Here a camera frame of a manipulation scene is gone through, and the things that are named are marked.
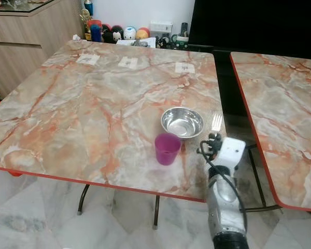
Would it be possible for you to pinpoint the green mug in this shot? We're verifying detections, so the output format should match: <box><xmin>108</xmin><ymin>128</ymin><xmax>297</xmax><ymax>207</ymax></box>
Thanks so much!
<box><xmin>170</xmin><ymin>34</ymin><xmax>190</xmax><ymax>50</ymax></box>

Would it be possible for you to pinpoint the black metal table frame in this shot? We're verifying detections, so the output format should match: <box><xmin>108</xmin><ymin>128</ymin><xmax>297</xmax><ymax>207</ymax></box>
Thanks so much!
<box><xmin>246</xmin><ymin>144</ymin><xmax>284</xmax><ymax>213</ymax></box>

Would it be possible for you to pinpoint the white paper label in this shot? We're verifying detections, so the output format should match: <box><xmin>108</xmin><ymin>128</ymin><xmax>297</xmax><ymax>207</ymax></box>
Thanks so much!
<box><xmin>76</xmin><ymin>53</ymin><xmax>101</xmax><ymax>66</ymax></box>
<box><xmin>118</xmin><ymin>56</ymin><xmax>139</xmax><ymax>70</ymax></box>
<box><xmin>174</xmin><ymin>62</ymin><xmax>196</xmax><ymax>74</ymax></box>

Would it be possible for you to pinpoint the orange round toy figure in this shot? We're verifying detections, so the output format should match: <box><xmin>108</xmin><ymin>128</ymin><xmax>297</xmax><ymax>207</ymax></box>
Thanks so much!
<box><xmin>136</xmin><ymin>27</ymin><xmax>150</xmax><ymax>41</ymax></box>

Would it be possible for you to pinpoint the black mouse toy figure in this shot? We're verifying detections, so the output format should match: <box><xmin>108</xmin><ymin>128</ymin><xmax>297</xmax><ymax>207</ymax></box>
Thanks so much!
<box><xmin>103</xmin><ymin>24</ymin><xmax>123</xmax><ymax>44</ymax></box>

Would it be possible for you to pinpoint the gold trophy figurine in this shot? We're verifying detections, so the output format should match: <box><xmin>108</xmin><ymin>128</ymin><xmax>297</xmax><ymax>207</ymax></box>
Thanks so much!
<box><xmin>79</xmin><ymin>8</ymin><xmax>93</xmax><ymax>41</ymax></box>

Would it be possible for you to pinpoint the silver metal fork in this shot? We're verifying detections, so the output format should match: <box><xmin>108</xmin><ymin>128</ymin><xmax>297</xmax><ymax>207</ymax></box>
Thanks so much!
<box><xmin>210</xmin><ymin>113</ymin><xmax>223</xmax><ymax>135</ymax></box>

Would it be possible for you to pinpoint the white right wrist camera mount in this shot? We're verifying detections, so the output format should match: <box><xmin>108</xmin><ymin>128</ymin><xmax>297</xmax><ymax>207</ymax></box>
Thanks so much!
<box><xmin>217</xmin><ymin>136</ymin><xmax>247</xmax><ymax>173</ymax></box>

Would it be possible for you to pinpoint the black television screen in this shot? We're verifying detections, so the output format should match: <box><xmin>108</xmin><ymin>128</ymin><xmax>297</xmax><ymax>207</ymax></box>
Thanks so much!
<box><xmin>187</xmin><ymin>0</ymin><xmax>311</xmax><ymax>53</ymax></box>

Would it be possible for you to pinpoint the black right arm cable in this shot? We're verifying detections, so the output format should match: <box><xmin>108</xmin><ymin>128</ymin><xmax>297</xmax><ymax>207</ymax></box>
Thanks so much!
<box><xmin>197</xmin><ymin>145</ymin><xmax>248</xmax><ymax>229</ymax></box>

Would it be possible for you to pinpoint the blue bottle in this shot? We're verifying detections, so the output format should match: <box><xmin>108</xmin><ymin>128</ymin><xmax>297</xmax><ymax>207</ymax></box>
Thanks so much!
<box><xmin>83</xmin><ymin>0</ymin><xmax>94</xmax><ymax>16</ymax></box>

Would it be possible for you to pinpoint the wooden cabinet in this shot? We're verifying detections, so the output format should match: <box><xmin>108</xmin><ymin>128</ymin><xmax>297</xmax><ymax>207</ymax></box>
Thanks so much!
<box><xmin>0</xmin><ymin>0</ymin><xmax>85</xmax><ymax>99</ymax></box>

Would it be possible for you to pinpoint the black metal table leg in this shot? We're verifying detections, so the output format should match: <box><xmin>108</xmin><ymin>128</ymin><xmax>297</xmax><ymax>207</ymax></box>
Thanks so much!
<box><xmin>152</xmin><ymin>195</ymin><xmax>161</xmax><ymax>229</ymax></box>
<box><xmin>77</xmin><ymin>184</ymin><xmax>91</xmax><ymax>216</ymax></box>

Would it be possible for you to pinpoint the white wall socket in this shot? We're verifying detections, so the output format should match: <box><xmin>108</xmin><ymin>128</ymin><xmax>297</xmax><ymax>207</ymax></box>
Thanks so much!
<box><xmin>149</xmin><ymin>21</ymin><xmax>173</xmax><ymax>35</ymax></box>

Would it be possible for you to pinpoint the blue and red toy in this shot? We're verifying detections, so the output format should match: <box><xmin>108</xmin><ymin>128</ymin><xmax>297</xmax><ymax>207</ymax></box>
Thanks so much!
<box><xmin>88</xmin><ymin>19</ymin><xmax>104</xmax><ymax>43</ymax></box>

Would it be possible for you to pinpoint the stainless steel bowl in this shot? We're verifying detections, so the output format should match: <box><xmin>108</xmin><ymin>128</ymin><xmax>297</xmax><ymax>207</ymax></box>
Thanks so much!
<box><xmin>160</xmin><ymin>106</ymin><xmax>205</xmax><ymax>139</ymax></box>

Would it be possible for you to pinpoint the white round toy figure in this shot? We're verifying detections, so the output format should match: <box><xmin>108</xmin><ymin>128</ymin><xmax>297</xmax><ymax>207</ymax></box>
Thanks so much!
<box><xmin>123</xmin><ymin>26</ymin><xmax>137</xmax><ymax>41</ymax></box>

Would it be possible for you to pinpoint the purple plastic cup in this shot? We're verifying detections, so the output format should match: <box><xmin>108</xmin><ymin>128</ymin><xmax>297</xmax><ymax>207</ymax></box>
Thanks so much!
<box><xmin>154</xmin><ymin>132</ymin><xmax>182</xmax><ymax>167</ymax></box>

